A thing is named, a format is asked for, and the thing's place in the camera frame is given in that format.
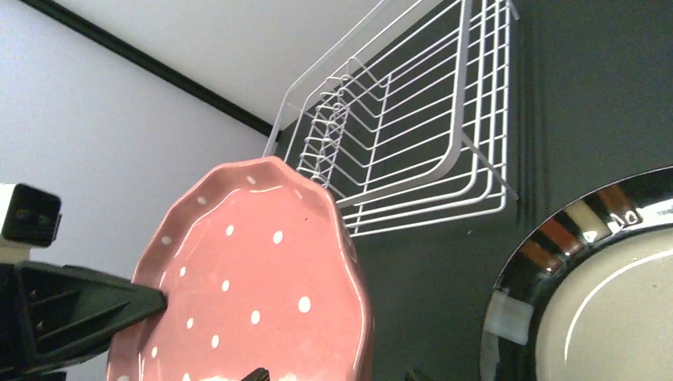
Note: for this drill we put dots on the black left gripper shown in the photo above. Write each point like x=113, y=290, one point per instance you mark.
x=54, y=317

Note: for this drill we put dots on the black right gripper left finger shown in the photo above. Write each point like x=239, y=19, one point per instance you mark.
x=259, y=374

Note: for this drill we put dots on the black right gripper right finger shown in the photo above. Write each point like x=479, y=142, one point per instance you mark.
x=417, y=375

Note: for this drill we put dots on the pink polka dot plate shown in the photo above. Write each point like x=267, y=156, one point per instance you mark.
x=258, y=271

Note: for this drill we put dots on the dark striped plate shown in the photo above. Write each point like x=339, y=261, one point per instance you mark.
x=587, y=295

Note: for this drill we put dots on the white wire dish rack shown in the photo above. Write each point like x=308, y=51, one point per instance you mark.
x=405, y=119

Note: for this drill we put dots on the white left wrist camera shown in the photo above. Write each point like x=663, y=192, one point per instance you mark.
x=30, y=218

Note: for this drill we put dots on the black left frame post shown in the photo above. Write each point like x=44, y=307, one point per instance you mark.
x=107, y=40

